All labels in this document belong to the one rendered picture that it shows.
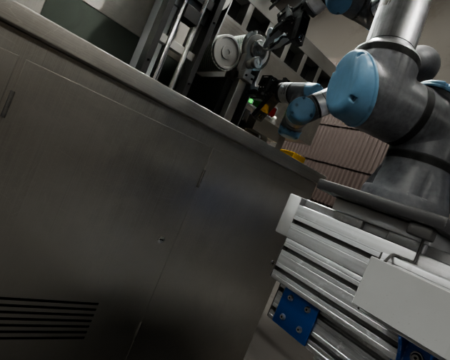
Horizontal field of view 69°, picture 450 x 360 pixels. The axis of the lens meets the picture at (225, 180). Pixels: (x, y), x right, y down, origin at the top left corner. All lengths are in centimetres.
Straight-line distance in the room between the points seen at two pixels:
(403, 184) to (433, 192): 5
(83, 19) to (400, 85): 113
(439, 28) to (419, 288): 395
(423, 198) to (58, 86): 72
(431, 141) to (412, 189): 9
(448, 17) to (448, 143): 372
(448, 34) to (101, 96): 380
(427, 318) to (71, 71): 75
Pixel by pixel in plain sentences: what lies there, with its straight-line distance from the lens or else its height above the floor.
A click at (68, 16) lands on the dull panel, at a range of 142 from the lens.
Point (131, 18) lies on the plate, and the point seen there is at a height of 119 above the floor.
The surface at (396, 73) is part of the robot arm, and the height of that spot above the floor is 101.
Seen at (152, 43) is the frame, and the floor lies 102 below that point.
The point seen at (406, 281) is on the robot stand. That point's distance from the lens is 48.
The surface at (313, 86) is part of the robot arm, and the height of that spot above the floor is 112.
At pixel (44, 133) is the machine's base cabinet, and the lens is 80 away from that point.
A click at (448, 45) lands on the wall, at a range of 416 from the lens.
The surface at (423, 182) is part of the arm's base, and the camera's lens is 65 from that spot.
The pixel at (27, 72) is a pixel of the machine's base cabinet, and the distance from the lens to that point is 79.
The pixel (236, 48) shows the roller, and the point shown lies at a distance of 132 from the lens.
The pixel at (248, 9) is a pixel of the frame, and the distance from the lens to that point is 180.
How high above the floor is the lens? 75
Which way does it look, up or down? 1 degrees down
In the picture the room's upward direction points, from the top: 23 degrees clockwise
